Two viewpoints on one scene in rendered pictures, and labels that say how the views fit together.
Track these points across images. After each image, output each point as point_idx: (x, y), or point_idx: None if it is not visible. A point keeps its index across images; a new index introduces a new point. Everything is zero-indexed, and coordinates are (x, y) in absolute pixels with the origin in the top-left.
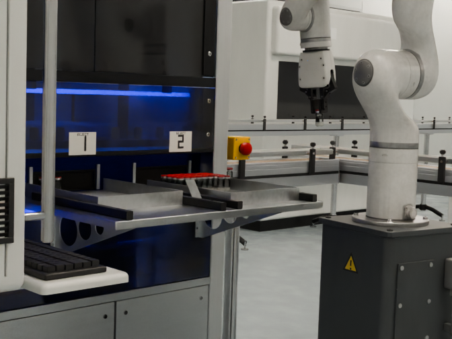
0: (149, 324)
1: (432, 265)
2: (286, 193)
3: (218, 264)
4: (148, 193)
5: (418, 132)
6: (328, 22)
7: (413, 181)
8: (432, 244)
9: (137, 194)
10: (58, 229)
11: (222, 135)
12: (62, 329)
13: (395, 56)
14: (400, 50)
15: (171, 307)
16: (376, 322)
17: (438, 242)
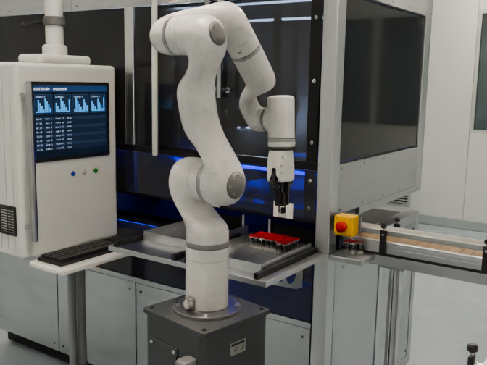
0: None
1: (175, 353)
2: (247, 265)
3: (319, 316)
4: (172, 237)
5: (201, 236)
6: (277, 125)
7: (195, 277)
8: (176, 335)
9: (166, 235)
10: None
11: (323, 211)
12: None
13: (181, 164)
14: (200, 160)
15: (275, 332)
16: None
17: (181, 337)
